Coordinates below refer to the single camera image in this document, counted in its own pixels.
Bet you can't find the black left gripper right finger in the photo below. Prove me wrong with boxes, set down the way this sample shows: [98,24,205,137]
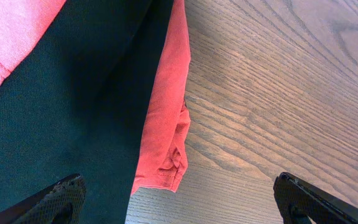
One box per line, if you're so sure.
[273,172,358,224]

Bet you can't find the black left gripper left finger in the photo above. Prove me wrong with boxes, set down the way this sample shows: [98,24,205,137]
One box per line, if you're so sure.
[0,174,86,224]

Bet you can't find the black garment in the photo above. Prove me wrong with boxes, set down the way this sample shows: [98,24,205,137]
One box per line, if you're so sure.
[0,0,173,224]

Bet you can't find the red t-shirt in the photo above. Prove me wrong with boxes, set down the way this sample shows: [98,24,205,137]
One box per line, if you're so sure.
[0,0,191,192]

